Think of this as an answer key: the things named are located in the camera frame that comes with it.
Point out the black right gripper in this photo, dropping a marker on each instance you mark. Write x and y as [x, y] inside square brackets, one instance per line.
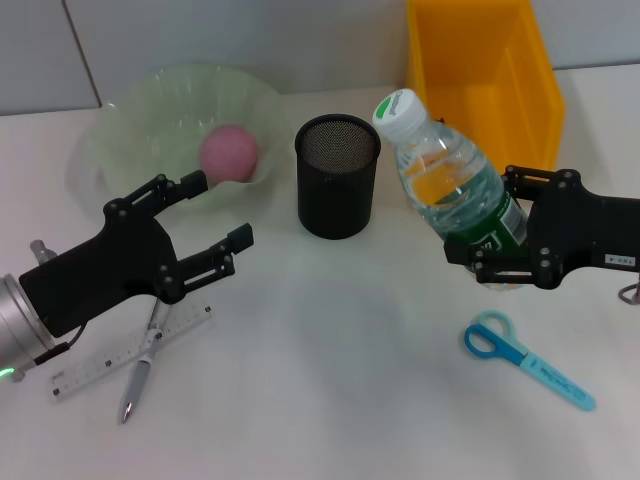
[580, 235]

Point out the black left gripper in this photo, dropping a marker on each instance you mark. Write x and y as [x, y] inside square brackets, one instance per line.
[110, 270]

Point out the pink peach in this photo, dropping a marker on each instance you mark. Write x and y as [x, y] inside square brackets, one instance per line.
[227, 150]

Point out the clear green-label water bottle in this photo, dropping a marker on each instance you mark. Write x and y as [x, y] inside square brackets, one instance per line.
[440, 165]

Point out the translucent green fruit plate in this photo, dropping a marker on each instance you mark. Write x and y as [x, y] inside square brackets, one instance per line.
[150, 110]

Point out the black mesh pen holder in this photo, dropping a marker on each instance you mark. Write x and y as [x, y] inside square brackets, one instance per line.
[335, 200]

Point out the blue scissors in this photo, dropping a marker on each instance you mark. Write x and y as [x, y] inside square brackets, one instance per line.
[550, 377]

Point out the silver ballpoint pen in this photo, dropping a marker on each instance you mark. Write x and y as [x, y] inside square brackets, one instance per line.
[135, 385]

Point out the clear plastic ruler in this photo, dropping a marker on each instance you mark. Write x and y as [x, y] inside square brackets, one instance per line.
[90, 372]

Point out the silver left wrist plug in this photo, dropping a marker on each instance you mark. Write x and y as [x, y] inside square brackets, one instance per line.
[40, 250]

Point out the yellow plastic bin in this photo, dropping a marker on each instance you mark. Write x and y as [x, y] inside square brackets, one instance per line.
[450, 60]

